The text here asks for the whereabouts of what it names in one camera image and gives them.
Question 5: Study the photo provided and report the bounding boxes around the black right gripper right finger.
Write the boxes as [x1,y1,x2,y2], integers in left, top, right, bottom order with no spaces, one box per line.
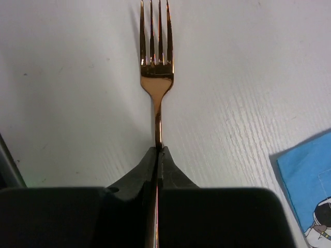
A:
[157,147,201,247]

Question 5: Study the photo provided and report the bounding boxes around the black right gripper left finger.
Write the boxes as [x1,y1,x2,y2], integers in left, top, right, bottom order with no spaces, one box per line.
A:
[104,147,158,247]

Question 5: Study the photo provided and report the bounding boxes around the copper fork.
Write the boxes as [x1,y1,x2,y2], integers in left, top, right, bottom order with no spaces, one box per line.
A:
[140,1,174,247]

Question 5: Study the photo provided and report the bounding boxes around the blue space-print cloth placemat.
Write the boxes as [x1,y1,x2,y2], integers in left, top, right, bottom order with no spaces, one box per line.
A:
[269,130,330,247]

